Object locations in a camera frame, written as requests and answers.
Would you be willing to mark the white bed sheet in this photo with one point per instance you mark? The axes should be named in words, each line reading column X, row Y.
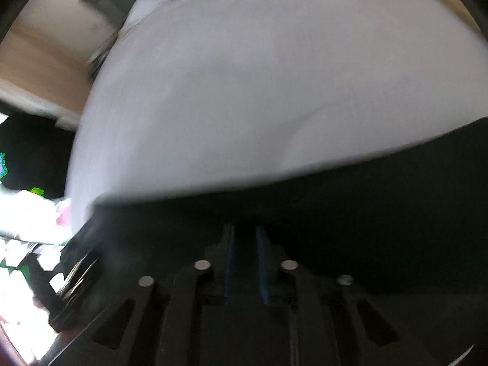
column 247, row 84

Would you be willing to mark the black pants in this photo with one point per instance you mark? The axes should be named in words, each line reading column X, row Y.
column 343, row 198

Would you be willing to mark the white patterned cloth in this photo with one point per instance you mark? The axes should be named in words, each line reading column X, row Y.
column 26, row 228

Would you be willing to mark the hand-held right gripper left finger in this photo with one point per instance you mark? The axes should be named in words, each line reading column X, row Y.
column 228, row 263

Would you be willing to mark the dark cloth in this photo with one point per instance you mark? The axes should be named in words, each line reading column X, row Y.
column 36, row 152

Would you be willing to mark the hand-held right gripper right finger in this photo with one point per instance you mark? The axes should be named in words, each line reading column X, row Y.
column 262, row 265

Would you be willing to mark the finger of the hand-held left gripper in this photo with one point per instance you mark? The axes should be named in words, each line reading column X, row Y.
column 82, row 270

